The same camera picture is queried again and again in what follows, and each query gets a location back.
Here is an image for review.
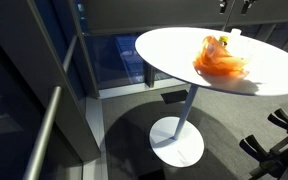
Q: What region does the black floor plate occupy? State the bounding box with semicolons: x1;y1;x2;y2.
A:
162;90;188;104

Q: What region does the brown bottle with yellow cap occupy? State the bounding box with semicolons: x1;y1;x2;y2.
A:
219;36;228;46

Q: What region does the orange plastic bag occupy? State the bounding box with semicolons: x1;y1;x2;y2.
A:
192;36;248;78

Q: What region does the grey metal handrail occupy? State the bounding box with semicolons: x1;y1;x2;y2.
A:
22;34;79;180

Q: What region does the white plastic bottle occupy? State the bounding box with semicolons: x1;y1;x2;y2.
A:
227;28;251;60

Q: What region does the white round table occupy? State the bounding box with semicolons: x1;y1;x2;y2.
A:
135;27;288;167

